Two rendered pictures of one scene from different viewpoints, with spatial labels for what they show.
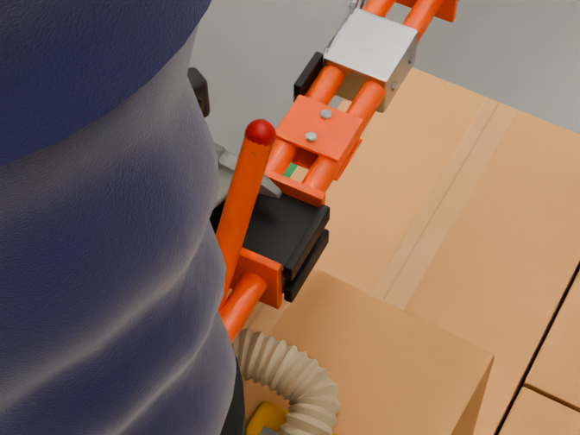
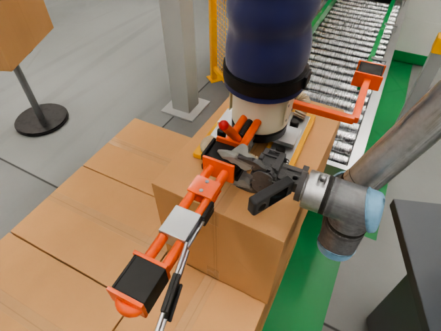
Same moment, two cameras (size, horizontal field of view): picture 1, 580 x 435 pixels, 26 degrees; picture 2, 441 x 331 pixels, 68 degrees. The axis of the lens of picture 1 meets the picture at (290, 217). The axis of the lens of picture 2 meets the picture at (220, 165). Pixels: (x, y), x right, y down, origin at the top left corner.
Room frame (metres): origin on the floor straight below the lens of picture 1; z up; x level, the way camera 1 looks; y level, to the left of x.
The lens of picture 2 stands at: (1.13, 0.00, 1.65)
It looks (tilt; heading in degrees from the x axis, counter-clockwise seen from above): 47 degrees down; 178
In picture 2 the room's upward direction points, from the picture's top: straight up
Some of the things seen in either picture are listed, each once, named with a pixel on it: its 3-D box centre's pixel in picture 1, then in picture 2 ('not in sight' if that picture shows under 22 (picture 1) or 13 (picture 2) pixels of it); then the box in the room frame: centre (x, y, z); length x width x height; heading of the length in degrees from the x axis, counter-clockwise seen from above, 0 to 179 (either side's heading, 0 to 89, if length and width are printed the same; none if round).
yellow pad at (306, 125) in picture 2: not in sight; (287, 140); (0.39, 0.23, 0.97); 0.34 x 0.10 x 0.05; 153
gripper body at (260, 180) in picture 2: not in sight; (279, 176); (0.63, 0.15, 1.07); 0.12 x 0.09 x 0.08; 63
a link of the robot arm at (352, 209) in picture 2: not in sight; (352, 204); (0.71, 0.30, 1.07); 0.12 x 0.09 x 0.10; 63
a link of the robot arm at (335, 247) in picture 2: not in sight; (340, 231); (0.71, 0.30, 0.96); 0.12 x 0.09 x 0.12; 159
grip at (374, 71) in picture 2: not in sight; (368, 75); (0.20, 0.51, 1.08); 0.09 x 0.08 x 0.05; 63
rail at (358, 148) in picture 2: not in sight; (384, 67); (-0.83, 1.16, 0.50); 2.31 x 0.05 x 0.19; 151
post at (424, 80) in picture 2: not in sight; (401, 125); (-0.23, 1.03, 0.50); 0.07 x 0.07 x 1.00; 61
